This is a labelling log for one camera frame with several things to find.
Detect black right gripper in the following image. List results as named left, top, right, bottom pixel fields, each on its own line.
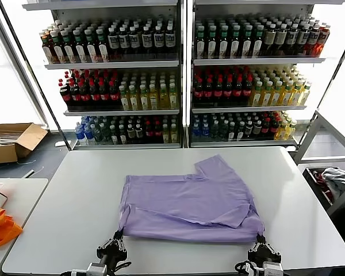
left=247, top=234, right=282, bottom=264

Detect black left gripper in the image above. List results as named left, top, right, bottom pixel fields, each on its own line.
left=96, top=230, right=129, bottom=267

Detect purple printed T-shirt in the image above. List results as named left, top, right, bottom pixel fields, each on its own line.
left=118, top=154, right=266, bottom=244

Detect black storage bin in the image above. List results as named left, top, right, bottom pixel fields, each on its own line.
left=301, top=166, right=345, bottom=215

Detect dark red garment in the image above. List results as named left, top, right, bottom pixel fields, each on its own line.
left=312, top=169, right=334, bottom=202

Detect grey crumpled garment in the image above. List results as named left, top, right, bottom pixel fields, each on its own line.
left=320, top=167, right=345, bottom=199

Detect green soda bottle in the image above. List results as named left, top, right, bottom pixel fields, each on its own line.
left=219, top=120, right=229, bottom=140
left=93, top=122, right=103, bottom=143
left=210, top=120, right=220, bottom=140

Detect orange fabric bag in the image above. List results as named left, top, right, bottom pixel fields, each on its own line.
left=0, top=205, right=23, bottom=250

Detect open cardboard box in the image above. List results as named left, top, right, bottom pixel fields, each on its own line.
left=0, top=122, right=48, bottom=164

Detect yellow juice bottle green label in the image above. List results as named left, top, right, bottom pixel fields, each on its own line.
left=300, top=82, right=311, bottom=106
left=261, top=80, right=273, bottom=106
left=281, top=80, right=293, bottom=106
left=168, top=83, right=179, bottom=109
left=158, top=83, right=169, bottom=110
left=139, top=85, right=150, bottom=110
left=290, top=80, right=302, bottom=106
left=129, top=85, right=140, bottom=110
left=148, top=83, right=159, bottom=110
left=119, top=85, right=131, bottom=111
left=271, top=80, right=282, bottom=106
left=250, top=81, right=263, bottom=106

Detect white foam strips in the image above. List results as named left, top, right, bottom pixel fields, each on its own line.
left=0, top=131, right=20, bottom=146

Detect grey metal shelf unit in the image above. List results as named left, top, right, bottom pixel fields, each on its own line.
left=186, top=0, right=326, bottom=149
left=21, top=0, right=187, bottom=151

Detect dark tea bottle green cap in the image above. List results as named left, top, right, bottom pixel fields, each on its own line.
left=84, top=27, right=97, bottom=63
left=60, top=28, right=75, bottom=63
left=95, top=27, right=109, bottom=63
left=50, top=29, right=63, bottom=64
left=217, top=24, right=229, bottom=58
left=240, top=24, right=252, bottom=58
left=206, top=25, right=217, bottom=58
left=72, top=28, right=86, bottom=63
left=229, top=24, right=241, bottom=58
left=195, top=25, right=206, bottom=58
left=252, top=24, right=264, bottom=57

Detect dark bottle blue white label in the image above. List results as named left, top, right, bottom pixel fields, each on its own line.
left=107, top=26, right=119, bottom=55
left=129, top=26, right=140, bottom=55
left=307, top=24, right=320, bottom=56
left=140, top=25, right=152, bottom=55
left=164, top=25, right=175, bottom=55
left=118, top=26, right=129, bottom=55
left=286, top=23, right=298, bottom=55
left=152, top=25, right=164, bottom=55
left=297, top=23, right=310, bottom=55

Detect red tea bottle white cap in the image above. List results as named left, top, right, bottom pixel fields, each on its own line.
left=40, top=32, right=52, bottom=64
left=317, top=25, right=331, bottom=56

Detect dark bottle beige label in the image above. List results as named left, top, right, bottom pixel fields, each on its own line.
left=275, top=23, right=288, bottom=55
left=264, top=23, right=277, bottom=56

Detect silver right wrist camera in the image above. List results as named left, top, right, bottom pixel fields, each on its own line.
left=263, top=261, right=283, bottom=276

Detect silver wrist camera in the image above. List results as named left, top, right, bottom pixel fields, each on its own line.
left=263, top=261, right=283, bottom=276
left=87, top=263, right=108, bottom=276

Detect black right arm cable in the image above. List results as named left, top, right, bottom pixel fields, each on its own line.
left=235, top=260, right=256, bottom=274

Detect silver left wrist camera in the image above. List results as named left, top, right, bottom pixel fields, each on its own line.
left=87, top=263, right=108, bottom=276

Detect grey metal frame cart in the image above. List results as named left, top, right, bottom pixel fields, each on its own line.
left=292, top=109, right=345, bottom=217

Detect dark slanted metal post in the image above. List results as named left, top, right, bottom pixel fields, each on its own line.
left=0, top=0, right=72, bottom=151

